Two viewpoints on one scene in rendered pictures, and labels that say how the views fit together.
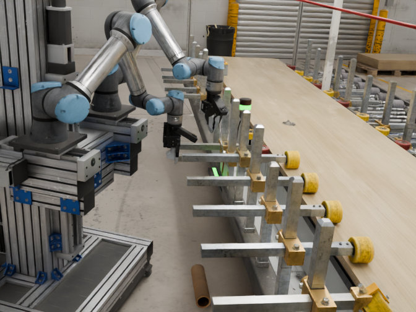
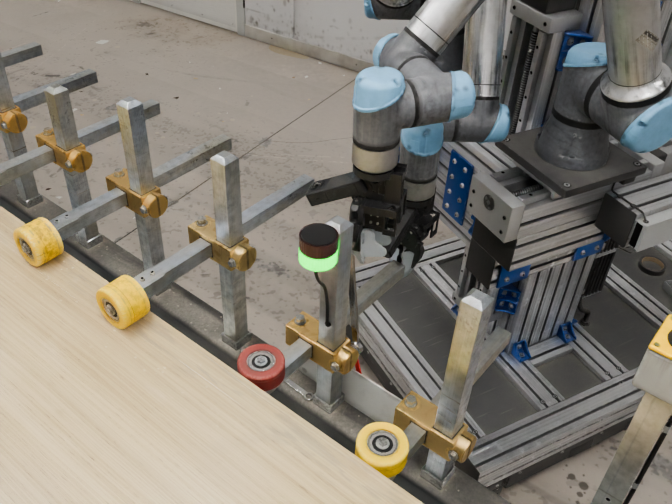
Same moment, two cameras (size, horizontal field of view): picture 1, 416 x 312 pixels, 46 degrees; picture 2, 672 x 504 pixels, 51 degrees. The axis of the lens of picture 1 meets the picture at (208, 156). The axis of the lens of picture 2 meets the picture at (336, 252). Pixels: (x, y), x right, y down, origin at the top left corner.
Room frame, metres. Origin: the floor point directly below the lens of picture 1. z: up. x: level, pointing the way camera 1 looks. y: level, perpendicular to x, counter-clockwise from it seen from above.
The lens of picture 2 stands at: (2.94, -0.74, 1.79)
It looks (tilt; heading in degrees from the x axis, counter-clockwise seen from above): 39 degrees down; 135
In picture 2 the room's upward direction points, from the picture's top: 3 degrees clockwise
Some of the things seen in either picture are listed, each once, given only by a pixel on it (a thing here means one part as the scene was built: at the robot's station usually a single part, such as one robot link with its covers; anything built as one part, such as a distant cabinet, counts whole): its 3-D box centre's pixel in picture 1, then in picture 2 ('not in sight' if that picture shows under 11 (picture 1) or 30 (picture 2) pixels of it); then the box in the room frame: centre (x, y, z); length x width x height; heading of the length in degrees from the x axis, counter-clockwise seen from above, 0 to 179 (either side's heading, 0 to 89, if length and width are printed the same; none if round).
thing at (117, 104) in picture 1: (106, 98); (576, 130); (2.35, 0.52, 1.09); 0.15 x 0.15 x 0.10
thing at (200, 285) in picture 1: (200, 285); not in sight; (2.33, 0.00, 0.04); 0.30 x 0.08 x 0.08; 8
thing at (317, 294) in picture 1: (317, 298); not in sight; (1.05, -0.30, 0.95); 0.14 x 0.06 x 0.05; 8
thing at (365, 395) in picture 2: (224, 170); (349, 385); (2.34, -0.09, 0.75); 0.26 x 0.01 x 0.10; 8
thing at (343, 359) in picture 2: (232, 156); (320, 345); (2.29, -0.12, 0.85); 0.14 x 0.06 x 0.05; 8
